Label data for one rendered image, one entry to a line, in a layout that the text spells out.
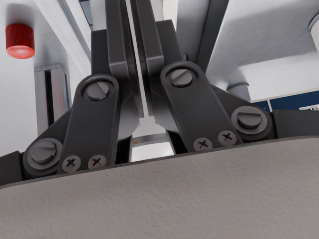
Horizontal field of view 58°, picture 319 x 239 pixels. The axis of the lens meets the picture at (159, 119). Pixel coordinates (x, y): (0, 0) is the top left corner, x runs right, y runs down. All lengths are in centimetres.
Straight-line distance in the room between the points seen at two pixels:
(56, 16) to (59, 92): 31
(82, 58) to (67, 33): 3
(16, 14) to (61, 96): 14
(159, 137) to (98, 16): 9
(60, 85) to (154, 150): 34
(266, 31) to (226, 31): 6
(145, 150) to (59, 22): 9
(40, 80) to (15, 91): 11
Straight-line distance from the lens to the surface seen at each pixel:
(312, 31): 45
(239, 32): 41
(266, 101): 58
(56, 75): 50
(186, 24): 45
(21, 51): 41
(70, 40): 20
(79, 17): 32
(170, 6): 26
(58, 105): 48
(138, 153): 16
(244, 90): 58
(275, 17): 40
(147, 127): 16
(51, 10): 18
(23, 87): 59
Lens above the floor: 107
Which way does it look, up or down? 16 degrees down
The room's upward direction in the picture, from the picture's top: 170 degrees clockwise
